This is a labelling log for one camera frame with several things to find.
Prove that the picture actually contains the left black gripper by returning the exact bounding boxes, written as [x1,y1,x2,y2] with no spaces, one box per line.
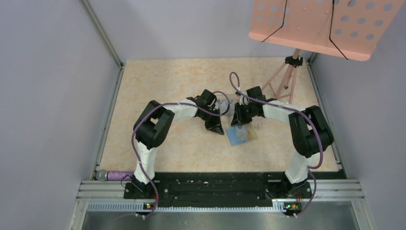
[199,108,224,135]

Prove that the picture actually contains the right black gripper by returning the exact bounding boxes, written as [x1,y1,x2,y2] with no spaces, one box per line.
[231,102,255,127]

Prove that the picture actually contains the silver vip card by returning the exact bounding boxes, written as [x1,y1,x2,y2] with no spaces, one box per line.
[235,126,247,142]
[218,100,229,112]

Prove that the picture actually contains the clear plastic card tray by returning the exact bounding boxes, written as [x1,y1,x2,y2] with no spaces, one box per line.
[215,93,241,117]

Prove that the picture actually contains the purple glitter microphone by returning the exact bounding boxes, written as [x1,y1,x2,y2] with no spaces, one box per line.
[95,170,133,181]

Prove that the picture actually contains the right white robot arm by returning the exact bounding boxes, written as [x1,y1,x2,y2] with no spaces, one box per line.
[231,86,334,197]

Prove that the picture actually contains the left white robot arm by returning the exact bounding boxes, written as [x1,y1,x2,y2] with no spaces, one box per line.
[131,90,224,198]

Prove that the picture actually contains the pink tripod stand legs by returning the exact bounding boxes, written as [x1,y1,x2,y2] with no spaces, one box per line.
[261,48,304,104]

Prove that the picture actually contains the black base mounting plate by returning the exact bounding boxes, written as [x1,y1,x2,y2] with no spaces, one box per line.
[124,171,346,208]

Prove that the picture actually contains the pink music stand desk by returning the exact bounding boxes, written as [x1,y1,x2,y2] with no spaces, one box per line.
[248,0,404,61]

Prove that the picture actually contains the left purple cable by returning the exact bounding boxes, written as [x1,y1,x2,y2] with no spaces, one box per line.
[131,91,232,219]

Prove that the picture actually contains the purple cable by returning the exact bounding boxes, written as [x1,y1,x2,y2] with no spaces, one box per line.
[131,91,232,219]
[229,71,325,219]

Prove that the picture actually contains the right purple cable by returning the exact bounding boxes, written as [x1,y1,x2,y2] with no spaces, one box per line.
[229,71,325,219]

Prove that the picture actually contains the aluminium frame rail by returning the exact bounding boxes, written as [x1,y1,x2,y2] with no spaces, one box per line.
[68,179,377,230]

